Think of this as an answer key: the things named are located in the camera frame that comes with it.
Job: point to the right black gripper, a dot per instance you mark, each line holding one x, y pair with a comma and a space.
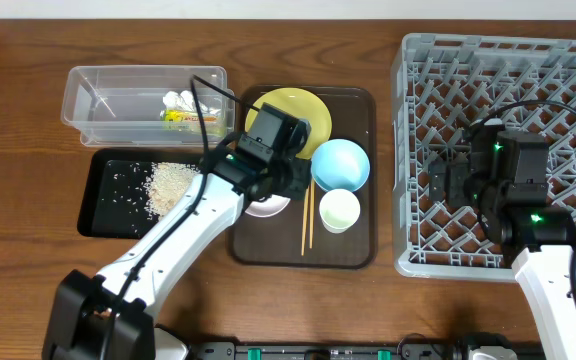
458, 174

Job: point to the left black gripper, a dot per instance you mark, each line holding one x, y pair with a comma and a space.
294, 178

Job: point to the white bowl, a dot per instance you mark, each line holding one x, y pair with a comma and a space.
271, 206

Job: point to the white cup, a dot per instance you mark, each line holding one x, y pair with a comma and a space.
339, 209

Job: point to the pile of rice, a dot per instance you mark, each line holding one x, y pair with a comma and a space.
165, 186

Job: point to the white tissue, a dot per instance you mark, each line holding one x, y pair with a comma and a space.
184, 101

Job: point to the green orange snack wrapper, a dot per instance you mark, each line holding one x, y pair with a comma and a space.
179, 116

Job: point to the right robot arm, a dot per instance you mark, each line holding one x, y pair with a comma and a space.
505, 181

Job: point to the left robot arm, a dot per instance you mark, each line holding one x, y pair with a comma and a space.
112, 315

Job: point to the grey dishwasher rack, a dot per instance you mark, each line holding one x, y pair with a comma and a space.
440, 83

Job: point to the black waste tray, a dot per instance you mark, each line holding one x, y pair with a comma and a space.
115, 200

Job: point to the left wooden chopstick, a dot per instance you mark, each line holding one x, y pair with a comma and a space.
305, 220

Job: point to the wooden chopstick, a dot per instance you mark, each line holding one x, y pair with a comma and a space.
311, 213
305, 220

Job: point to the right wooden chopstick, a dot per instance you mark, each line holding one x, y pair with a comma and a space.
311, 213

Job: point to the light blue bowl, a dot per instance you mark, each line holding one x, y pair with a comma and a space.
340, 164

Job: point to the dark brown serving tray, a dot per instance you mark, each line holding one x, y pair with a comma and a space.
276, 240

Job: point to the yellow plate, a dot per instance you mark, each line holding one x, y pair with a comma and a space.
303, 105

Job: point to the clear plastic bin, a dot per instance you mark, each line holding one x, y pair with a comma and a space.
120, 105

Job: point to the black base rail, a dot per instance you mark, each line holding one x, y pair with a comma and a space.
231, 351

